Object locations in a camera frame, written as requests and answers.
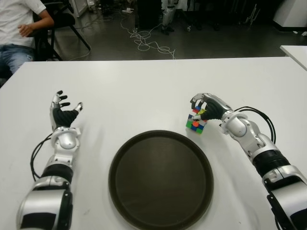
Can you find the folded metal stand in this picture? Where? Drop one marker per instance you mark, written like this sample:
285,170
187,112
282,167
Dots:
251,18

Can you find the white board panel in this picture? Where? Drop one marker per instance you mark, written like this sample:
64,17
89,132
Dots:
79,7

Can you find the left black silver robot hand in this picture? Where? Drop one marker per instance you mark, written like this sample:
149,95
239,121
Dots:
62,117

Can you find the person in white shirt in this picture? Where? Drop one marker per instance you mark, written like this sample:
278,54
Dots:
14,19

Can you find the black office chair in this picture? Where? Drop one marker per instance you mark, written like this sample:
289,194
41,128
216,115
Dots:
64,19

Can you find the right silver black robot arm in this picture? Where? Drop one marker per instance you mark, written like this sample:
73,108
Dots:
239,127

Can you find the silver humanoid robot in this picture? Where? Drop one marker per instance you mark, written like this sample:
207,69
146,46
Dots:
166,14

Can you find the multicoloured Rubik's cube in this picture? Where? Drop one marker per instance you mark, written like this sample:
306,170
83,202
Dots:
195,127

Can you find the black cabinet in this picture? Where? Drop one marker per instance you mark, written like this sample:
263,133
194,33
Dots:
148,14

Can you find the white side table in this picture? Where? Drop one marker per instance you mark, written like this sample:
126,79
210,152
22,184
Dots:
297,52

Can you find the left silver black robot arm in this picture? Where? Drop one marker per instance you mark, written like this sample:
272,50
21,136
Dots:
67,141

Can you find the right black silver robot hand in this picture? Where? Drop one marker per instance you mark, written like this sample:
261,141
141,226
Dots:
216,107

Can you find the white cabinet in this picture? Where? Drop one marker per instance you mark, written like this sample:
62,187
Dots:
292,14

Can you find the white power strip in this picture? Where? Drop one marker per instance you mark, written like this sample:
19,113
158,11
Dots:
129,10

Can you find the dark round plate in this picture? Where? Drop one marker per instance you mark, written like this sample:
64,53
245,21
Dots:
160,179

